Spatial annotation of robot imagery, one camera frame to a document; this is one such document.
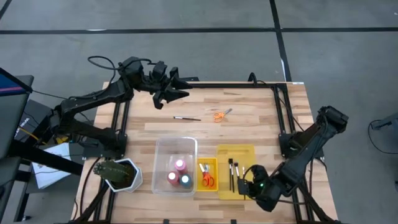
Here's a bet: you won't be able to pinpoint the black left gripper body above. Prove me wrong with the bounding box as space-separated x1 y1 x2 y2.
150 60 175 110

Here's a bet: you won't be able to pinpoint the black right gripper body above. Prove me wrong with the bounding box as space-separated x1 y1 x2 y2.
238 164 274 203

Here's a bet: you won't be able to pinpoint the wide-headed black paintbrush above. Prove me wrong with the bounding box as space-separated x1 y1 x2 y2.
228 158 234 191

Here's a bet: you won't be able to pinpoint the red-handled scissors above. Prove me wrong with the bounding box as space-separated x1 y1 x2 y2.
204 164 215 188

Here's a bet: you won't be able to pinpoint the small orange scissors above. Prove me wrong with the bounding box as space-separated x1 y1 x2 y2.
213 108 233 123

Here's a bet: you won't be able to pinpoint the orange-handled scissors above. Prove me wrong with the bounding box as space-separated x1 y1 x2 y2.
198 163 212 187

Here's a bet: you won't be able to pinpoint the pink paint bottle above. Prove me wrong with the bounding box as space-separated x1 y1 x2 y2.
174 159 188 175

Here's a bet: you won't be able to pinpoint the dark blue paint bottle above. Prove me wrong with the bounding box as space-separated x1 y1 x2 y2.
179 173 193 189

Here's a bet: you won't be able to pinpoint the red paint bottle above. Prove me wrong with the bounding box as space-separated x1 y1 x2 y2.
166 170 180 187

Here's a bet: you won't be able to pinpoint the large translucent yellow bin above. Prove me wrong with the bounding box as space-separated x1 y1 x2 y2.
216 144 258 200

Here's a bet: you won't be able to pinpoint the small yellow slotted basket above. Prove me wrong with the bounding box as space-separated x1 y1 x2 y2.
196 157 220 192

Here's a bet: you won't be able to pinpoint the clear plastic bin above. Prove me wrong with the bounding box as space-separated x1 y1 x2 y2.
151 136 198 197

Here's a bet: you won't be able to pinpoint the white hexagonal plant pot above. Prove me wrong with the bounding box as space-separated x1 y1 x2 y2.
104 157 144 194

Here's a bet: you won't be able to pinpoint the green cactus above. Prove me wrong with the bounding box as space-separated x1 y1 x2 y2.
93 160 133 184

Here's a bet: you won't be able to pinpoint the black equipment box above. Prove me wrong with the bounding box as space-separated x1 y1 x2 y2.
14 99 66 144

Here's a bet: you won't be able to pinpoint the black metal support bar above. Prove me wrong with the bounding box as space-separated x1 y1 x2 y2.
7 144 84 175

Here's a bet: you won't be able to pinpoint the white paper sheet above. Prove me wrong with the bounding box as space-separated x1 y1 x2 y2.
32 142 75 190

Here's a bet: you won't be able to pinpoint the black computer monitor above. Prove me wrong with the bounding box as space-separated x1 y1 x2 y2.
0 68 34 159

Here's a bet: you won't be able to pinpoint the dark grey desk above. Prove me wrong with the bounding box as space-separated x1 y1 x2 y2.
0 155 35 223

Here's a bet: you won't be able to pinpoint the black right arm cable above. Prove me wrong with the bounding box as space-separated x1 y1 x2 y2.
243 164 259 181

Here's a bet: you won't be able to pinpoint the black aluminium table frame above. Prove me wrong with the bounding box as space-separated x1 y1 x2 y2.
67 70 343 224

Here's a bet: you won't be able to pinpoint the black floor cable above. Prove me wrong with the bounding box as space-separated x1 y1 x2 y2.
366 119 398 158

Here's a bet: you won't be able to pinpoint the yellow cable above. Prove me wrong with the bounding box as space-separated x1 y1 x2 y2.
18 126 40 141

